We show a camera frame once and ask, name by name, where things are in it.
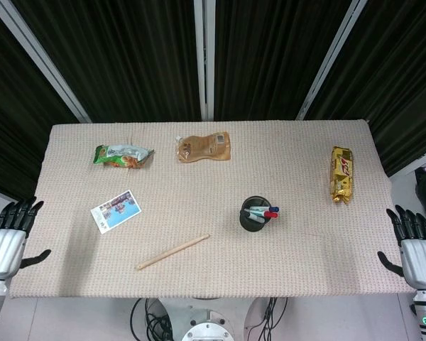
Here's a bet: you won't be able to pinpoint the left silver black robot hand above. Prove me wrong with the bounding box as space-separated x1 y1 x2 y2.
0 197 52 281

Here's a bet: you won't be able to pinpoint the green snack bag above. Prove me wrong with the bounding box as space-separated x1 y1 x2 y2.
93 144 155 171

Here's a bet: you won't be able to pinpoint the wooden stick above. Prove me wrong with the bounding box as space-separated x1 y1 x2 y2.
135 233 212 271

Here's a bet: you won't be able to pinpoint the beige woven tablecloth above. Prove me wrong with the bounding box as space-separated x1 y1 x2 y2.
7 119 417 300

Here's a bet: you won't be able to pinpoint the black cable bundle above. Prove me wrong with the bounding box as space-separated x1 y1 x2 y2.
251 296 289 331
129 297 174 341

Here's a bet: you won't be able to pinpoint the markers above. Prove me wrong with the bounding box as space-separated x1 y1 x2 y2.
244 210 266 224

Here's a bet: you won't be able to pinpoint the blue picture postcard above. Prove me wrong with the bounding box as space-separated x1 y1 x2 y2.
89 189 142 235

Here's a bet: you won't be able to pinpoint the white frame post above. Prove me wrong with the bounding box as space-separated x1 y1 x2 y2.
0 0 93 124
193 0 217 121
295 0 368 121
386 144 426 178

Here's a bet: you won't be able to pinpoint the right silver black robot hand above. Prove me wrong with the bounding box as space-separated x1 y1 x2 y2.
376 205 426 290

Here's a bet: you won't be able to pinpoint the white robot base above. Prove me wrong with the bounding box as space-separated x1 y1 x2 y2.
151 297 273 341

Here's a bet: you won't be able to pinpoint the dark curtain panel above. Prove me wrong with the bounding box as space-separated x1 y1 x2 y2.
305 0 426 177
12 0 203 124
0 6 80 202
212 0 352 121

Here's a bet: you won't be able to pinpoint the gold snack bag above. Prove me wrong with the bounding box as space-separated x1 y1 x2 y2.
328 145 355 206

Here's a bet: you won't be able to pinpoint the brown spout pouch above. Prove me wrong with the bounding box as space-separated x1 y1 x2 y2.
175 131 232 164

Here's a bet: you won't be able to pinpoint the black pen cup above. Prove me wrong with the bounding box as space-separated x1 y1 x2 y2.
239 195 273 234

